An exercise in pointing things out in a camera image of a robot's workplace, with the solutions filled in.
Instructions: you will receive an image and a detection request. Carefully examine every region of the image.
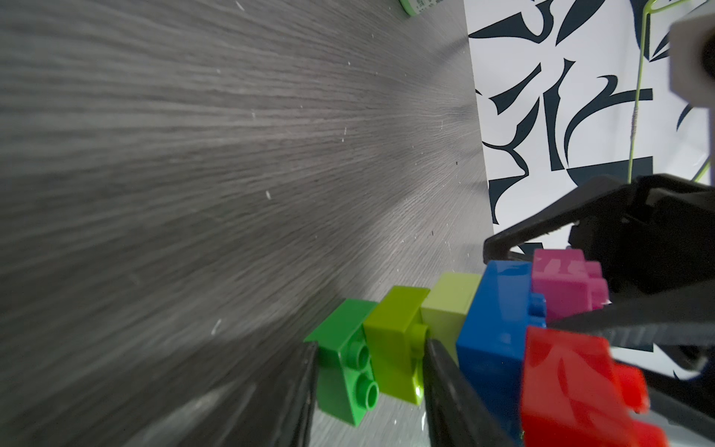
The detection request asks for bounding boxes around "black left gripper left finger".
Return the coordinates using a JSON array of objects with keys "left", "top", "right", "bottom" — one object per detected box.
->
[{"left": 125, "top": 342, "right": 320, "bottom": 447}]

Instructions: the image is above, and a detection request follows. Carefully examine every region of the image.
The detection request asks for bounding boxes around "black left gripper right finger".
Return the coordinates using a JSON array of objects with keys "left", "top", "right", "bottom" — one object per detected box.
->
[{"left": 423, "top": 339, "right": 514, "bottom": 447}]

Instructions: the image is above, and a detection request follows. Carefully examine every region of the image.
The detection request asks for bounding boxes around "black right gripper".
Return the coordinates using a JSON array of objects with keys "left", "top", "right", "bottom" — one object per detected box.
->
[{"left": 482, "top": 175, "right": 714, "bottom": 373}]

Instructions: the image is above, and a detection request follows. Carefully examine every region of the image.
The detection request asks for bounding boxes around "blue lego brick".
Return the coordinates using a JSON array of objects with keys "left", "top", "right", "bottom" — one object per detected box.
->
[{"left": 456, "top": 261, "right": 547, "bottom": 443}]

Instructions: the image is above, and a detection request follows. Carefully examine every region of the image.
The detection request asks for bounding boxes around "green lego brick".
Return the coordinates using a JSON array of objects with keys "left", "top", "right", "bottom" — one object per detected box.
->
[{"left": 305, "top": 299, "right": 380, "bottom": 427}]

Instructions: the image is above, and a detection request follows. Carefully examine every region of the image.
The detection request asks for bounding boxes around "pink lego brick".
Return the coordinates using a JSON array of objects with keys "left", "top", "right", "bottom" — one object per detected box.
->
[{"left": 532, "top": 249, "right": 610, "bottom": 323}]

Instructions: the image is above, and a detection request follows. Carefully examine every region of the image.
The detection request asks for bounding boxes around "lime lego brick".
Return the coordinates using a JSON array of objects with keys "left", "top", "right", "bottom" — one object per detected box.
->
[{"left": 363, "top": 272, "right": 482, "bottom": 405}]

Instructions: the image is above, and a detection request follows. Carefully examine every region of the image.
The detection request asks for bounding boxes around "red lego brick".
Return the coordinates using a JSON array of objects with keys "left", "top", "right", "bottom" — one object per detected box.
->
[{"left": 521, "top": 328, "right": 668, "bottom": 447}]

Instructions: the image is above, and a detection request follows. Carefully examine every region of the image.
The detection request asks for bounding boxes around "green hoop tube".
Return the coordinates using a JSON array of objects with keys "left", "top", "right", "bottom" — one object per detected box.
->
[{"left": 626, "top": 0, "right": 713, "bottom": 186}]

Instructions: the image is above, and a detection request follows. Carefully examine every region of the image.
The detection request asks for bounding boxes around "green lidded jar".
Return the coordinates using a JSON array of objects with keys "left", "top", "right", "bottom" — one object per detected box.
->
[{"left": 400, "top": 0, "right": 441, "bottom": 17}]

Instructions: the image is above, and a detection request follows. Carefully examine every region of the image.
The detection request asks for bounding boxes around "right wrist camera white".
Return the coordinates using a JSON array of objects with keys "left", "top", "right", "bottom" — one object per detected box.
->
[{"left": 668, "top": 1, "right": 714, "bottom": 109}]

